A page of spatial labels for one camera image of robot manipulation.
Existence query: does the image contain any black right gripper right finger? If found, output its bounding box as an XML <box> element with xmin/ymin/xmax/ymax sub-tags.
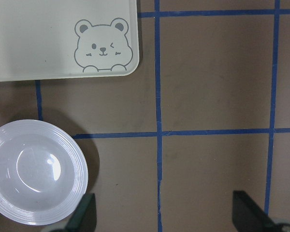
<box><xmin>232</xmin><ymin>190</ymin><xmax>275</xmax><ymax>232</ymax></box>

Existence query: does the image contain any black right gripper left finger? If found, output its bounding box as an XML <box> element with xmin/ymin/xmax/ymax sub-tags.
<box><xmin>66</xmin><ymin>193</ymin><xmax>97</xmax><ymax>232</ymax></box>

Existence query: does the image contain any white round plate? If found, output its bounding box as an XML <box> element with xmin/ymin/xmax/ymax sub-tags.
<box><xmin>0</xmin><ymin>119</ymin><xmax>88</xmax><ymax>226</ymax></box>

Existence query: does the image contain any cream tray with bear print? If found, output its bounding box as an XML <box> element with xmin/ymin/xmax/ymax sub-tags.
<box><xmin>0</xmin><ymin>0</ymin><xmax>140</xmax><ymax>82</ymax></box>

